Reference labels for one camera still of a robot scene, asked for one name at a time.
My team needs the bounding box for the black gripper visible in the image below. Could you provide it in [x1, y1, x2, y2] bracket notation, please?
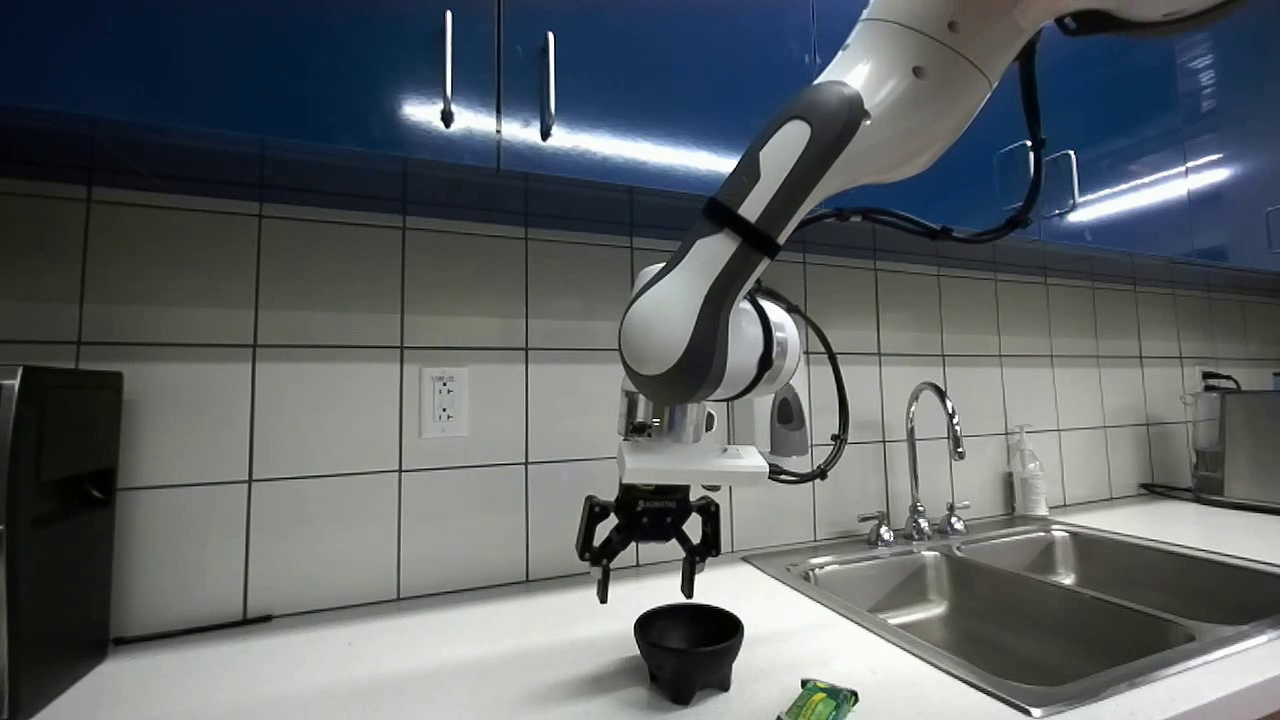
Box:
[571, 479, 728, 606]

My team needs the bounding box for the black bowl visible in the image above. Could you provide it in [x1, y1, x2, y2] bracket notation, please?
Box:
[628, 598, 754, 713]

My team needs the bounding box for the double basin steel sink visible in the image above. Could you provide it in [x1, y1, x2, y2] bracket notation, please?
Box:
[743, 512, 1280, 720]

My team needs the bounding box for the green snack wrapper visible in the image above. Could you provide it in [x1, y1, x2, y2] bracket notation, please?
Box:
[774, 670, 864, 720]

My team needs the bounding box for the chrome gooseneck faucet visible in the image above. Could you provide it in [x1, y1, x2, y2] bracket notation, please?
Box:
[900, 377, 974, 539]

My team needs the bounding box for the clear pump soap bottle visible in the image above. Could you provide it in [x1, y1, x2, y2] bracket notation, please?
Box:
[1006, 425, 1056, 522]

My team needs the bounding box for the blue cabinet door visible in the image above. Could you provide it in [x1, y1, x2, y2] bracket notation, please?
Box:
[1038, 0, 1280, 276]
[491, 0, 871, 194]
[0, 0, 503, 172]
[918, 50, 1049, 253]

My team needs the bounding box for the black coffee machine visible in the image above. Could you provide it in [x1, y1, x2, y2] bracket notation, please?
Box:
[0, 362, 130, 720]

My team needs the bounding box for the steel countertop appliance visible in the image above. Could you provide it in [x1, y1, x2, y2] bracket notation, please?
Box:
[1189, 369, 1280, 519]

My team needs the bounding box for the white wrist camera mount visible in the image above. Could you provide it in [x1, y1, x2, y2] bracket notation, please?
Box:
[616, 386, 776, 489]

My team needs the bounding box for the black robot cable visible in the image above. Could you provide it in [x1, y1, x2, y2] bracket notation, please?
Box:
[754, 0, 1248, 489]

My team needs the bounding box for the white wall outlet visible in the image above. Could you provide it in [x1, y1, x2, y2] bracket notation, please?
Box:
[420, 362, 475, 445]

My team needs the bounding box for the silver cabinet door handle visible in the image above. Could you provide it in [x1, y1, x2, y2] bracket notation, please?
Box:
[537, 29, 560, 147]
[435, 3, 459, 134]
[1042, 139, 1089, 210]
[998, 134, 1042, 225]

